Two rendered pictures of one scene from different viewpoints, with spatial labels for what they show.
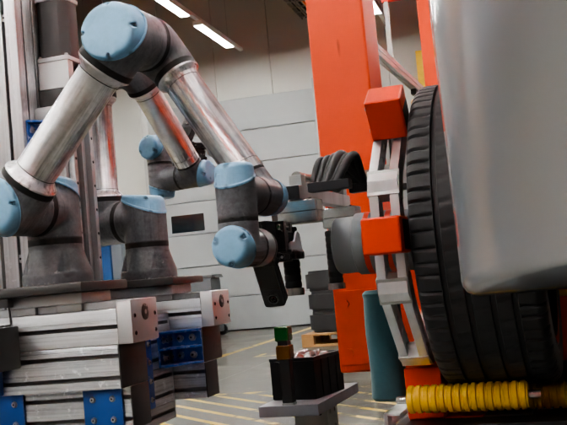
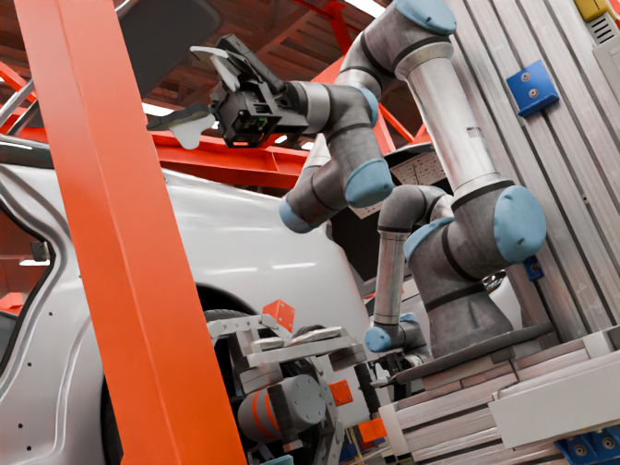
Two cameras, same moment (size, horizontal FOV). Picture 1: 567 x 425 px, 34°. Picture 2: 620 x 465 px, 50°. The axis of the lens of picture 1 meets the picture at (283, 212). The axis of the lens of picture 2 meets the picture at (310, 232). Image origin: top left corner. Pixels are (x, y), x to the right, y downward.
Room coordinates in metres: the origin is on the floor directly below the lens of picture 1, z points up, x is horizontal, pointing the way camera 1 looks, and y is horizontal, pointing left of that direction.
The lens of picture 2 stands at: (3.74, 0.56, 0.78)
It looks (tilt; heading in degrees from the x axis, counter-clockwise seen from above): 16 degrees up; 198
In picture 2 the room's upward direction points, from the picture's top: 19 degrees counter-clockwise
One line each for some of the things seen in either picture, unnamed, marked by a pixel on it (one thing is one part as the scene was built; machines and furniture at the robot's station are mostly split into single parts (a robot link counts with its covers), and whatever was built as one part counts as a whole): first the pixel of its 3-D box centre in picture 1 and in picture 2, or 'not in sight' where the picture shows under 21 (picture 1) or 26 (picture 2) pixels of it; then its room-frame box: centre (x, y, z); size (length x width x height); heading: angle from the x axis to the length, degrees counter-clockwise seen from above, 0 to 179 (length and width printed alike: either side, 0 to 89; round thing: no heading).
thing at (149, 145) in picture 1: (158, 148); (340, 111); (2.79, 0.36, 1.21); 0.11 x 0.08 x 0.09; 151
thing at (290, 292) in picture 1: (291, 259); (368, 389); (1.99, -0.01, 0.83); 0.04 x 0.04 x 0.16
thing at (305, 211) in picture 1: (299, 211); (347, 356); (1.98, -0.04, 0.93); 0.09 x 0.05 x 0.05; 72
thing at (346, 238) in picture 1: (382, 241); (280, 409); (2.10, -0.22, 0.85); 0.21 x 0.14 x 0.14; 72
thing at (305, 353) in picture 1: (307, 372); not in sight; (2.70, -0.03, 0.51); 0.20 x 0.14 x 0.13; 153
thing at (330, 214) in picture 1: (342, 217); (261, 376); (2.30, -0.14, 0.93); 0.09 x 0.05 x 0.05; 72
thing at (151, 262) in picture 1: (148, 260); (464, 321); (2.50, 0.37, 0.87); 0.15 x 0.15 x 0.10
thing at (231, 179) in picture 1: (240, 193); (406, 333); (1.72, 0.08, 0.95); 0.11 x 0.08 x 0.11; 158
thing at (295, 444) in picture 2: (334, 258); (282, 415); (2.31, -0.12, 0.83); 0.04 x 0.04 x 0.16
